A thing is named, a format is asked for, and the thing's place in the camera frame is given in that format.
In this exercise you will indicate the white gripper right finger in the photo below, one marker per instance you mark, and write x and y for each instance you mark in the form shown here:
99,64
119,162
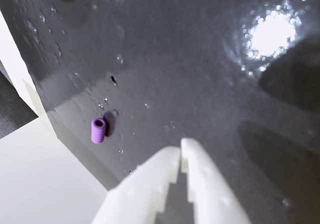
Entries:
212,184

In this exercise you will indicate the purple ribbed pen grip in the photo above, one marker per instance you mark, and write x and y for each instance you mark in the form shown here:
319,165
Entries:
98,130

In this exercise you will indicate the dark grey table mat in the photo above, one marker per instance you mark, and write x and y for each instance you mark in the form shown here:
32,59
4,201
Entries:
175,67

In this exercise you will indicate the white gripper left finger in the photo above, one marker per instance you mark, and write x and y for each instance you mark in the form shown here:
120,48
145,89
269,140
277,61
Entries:
140,191

